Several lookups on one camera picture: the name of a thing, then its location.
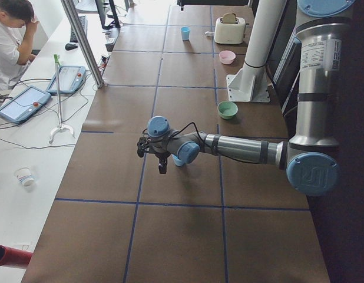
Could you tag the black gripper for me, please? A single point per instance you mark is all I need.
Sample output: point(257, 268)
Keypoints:
point(161, 155)

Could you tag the light blue cup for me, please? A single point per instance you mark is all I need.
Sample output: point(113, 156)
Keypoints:
point(177, 161)
point(185, 33)

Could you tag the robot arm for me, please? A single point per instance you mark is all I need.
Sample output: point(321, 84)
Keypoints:
point(309, 156)

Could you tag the green bowl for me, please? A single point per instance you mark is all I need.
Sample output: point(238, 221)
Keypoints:
point(227, 109)

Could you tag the pink bowl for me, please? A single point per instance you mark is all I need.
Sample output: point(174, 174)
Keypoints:
point(227, 57)

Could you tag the teach pendant far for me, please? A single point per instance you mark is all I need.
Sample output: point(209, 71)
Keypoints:
point(70, 78)

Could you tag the teach pendant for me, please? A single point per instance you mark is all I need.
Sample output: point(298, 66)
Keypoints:
point(70, 78)
point(24, 105)

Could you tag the paper cup red stripes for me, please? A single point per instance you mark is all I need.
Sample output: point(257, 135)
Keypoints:
point(24, 176)

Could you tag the cream toaster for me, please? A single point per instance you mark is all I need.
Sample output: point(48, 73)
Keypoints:
point(229, 33)

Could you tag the reacher grabber tool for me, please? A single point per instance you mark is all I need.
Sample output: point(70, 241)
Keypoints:
point(61, 127)

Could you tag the black computer mouse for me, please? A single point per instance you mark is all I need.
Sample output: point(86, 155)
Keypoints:
point(71, 46)

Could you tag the teach pendant near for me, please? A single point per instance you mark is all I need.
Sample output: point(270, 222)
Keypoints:
point(24, 105)

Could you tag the toast slice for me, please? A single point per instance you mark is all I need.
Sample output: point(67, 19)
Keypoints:
point(229, 18)

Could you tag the red cylinder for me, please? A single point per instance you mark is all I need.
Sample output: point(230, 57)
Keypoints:
point(14, 258)

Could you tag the seated person white shirt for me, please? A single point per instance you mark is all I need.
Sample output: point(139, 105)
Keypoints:
point(18, 26)

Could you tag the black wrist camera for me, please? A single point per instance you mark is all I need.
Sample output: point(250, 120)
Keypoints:
point(142, 146)

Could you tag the white pedestal column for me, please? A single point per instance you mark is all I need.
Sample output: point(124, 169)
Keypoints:
point(250, 83)

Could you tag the aluminium frame post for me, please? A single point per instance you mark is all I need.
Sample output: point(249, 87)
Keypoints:
point(72, 16)

